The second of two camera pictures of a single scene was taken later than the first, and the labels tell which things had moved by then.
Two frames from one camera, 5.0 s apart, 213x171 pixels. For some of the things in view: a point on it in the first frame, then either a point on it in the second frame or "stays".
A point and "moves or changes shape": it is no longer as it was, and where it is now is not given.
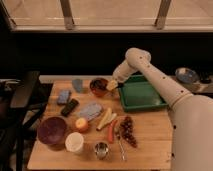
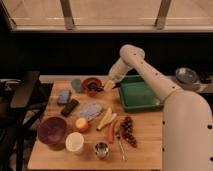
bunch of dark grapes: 126,131 stays
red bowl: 98,86 moves or changes shape
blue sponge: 63,97 stays
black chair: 21,104 stays
